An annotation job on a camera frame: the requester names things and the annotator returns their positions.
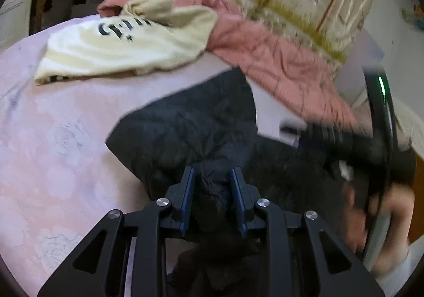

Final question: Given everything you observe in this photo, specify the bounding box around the black quilted jacket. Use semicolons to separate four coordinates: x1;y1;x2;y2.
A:
105;67;358;297

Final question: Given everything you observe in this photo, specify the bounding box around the white cabinet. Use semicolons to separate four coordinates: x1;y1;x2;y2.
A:
0;0;47;53

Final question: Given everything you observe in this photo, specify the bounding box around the person's right hand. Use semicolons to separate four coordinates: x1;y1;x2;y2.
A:
341;181;414;271

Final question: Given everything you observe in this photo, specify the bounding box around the pink checked quilt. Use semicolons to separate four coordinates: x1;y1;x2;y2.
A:
98;0;360;134

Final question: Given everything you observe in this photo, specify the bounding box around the cream printed sweatshirt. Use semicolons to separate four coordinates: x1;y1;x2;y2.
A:
34;0;218;86

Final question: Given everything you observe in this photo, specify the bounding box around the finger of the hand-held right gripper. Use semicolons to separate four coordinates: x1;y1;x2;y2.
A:
280;121;310;139

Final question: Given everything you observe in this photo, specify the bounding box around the person's right forearm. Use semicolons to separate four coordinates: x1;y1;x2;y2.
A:
371;237;423;297

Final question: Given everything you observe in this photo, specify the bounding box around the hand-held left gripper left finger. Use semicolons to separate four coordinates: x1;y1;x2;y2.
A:
37;166;196;297

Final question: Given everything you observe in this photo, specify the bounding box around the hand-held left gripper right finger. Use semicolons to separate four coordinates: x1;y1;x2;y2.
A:
229;167;386;297

